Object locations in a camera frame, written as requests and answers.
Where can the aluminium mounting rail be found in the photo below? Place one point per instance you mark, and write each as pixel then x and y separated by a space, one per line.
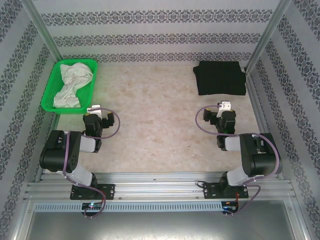
pixel 155 187

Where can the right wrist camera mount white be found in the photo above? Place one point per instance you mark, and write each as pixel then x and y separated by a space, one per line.
pixel 223 107

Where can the green plastic basket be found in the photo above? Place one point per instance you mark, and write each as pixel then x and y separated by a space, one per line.
pixel 50 100

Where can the white t-shirt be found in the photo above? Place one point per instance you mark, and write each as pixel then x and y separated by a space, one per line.
pixel 75 75

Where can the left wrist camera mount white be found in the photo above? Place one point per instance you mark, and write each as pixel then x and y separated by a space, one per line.
pixel 93 110

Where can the aluminium frame post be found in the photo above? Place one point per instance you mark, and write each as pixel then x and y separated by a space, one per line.
pixel 267 32
pixel 42 27

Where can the black folded t-shirt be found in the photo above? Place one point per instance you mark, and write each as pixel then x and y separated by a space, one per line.
pixel 220 77

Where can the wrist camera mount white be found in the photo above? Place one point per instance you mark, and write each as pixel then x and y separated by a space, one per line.
pixel 223 107
pixel 93 110

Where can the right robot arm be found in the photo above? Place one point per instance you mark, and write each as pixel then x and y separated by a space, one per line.
pixel 262 160

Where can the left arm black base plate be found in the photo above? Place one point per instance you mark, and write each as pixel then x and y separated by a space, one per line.
pixel 108 191

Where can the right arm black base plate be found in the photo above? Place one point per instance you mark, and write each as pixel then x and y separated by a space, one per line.
pixel 210 191

